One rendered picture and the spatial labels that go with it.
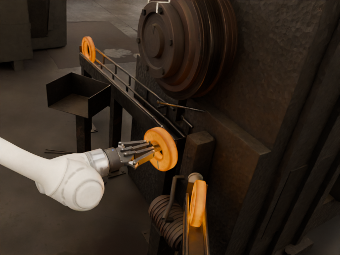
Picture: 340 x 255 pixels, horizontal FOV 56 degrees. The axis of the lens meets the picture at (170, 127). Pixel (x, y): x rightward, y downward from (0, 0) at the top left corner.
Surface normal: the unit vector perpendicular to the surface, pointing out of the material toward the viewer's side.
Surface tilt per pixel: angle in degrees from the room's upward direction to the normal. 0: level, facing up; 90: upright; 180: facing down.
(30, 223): 0
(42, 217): 1
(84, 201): 68
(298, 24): 90
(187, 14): 47
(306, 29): 90
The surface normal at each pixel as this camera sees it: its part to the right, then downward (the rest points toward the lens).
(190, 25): 0.06, 0.04
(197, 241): 0.14, -0.89
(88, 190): 0.61, 0.18
